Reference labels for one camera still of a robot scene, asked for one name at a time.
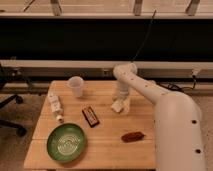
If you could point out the black office chair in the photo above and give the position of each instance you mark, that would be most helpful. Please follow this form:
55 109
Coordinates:
20 129

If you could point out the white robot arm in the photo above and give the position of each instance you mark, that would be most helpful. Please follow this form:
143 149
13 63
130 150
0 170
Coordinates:
178 137

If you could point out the white sponge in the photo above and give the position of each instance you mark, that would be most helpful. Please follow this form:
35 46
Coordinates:
117 106

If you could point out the clear plastic cup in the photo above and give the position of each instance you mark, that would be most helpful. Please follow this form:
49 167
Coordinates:
76 83

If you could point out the dark red candy bar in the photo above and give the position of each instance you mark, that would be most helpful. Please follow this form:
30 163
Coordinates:
90 116

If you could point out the brown oblong food item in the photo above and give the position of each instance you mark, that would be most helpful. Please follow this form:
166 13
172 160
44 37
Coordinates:
132 137

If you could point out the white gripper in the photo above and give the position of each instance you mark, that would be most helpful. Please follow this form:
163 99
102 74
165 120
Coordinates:
122 95

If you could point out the white tube with cap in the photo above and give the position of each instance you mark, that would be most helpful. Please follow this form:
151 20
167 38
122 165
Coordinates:
56 107

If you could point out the green ceramic bowl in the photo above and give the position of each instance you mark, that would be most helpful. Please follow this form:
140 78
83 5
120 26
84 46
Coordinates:
66 143

